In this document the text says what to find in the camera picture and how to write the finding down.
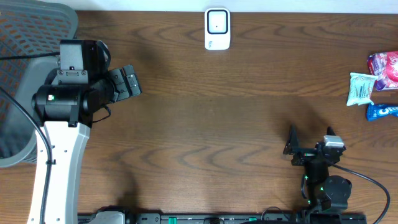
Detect blue snack bar wrapper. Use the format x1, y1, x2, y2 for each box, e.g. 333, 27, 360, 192
366, 104, 398, 121

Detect teal wet wipes pack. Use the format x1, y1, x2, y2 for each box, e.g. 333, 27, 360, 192
346, 72, 377, 106

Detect purple snack package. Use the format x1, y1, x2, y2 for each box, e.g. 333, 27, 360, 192
367, 51, 397, 91

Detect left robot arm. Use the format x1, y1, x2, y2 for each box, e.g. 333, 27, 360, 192
28, 65, 142, 223

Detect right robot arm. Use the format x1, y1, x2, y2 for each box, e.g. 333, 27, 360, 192
283, 126, 352, 223

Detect white barcode scanner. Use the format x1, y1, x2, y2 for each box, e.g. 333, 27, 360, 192
205, 7, 231, 50

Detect grey plastic mesh basket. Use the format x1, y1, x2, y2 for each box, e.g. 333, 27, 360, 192
1, 0, 78, 167

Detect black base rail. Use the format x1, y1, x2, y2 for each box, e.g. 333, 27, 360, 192
78, 210, 367, 224

